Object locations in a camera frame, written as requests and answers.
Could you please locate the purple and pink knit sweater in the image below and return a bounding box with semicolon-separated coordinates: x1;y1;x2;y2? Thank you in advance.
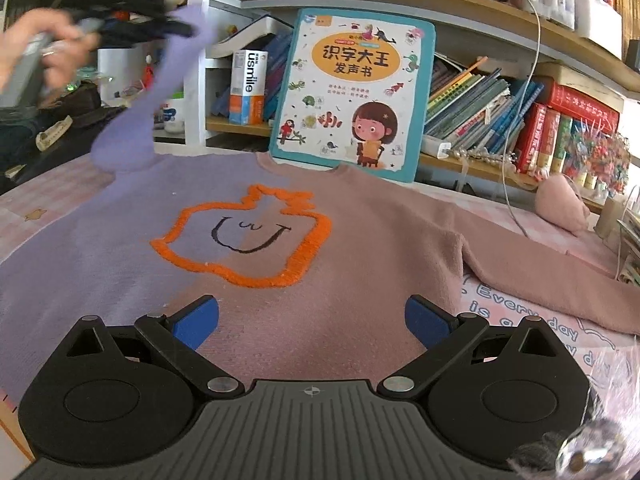
1;6;639;400

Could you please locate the pink checkered table cloth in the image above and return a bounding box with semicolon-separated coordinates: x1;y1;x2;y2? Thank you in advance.
0;156;640;480

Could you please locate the red dictionary book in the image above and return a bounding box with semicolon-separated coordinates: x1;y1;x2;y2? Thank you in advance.
547;82;620;134

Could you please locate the white charging cable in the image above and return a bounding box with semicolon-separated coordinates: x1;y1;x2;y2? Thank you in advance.
498;0;544;241

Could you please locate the white orange usmile box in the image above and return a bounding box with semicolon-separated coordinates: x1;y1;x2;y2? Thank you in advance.
229;50;268;126

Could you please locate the pink plush toy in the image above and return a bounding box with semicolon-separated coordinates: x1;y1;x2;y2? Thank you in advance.
535;174;590;236

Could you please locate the teal children's picture book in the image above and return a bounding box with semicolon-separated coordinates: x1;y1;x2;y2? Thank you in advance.
269;8;436;182

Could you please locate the white bookshelf frame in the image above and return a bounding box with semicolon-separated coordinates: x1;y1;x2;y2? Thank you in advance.
183;0;209;146

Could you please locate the person's left hand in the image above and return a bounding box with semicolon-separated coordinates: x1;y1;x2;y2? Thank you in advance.
0;9;100;90

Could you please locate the red tassel ornament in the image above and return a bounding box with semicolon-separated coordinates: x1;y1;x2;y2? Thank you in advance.
141;54;154;90

